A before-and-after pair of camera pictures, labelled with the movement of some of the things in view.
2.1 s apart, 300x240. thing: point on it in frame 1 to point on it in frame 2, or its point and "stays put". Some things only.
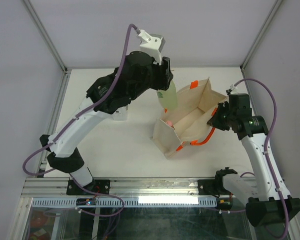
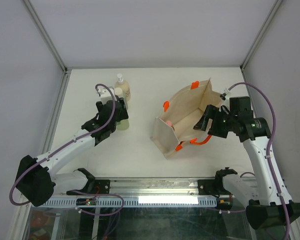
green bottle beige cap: [168, 98] to [123, 124]
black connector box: [224, 203] stays put
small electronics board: [86, 201] stays put
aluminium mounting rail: [121, 187] stays put
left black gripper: [164, 75] to [123, 115]
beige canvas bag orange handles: [187, 123] stays put
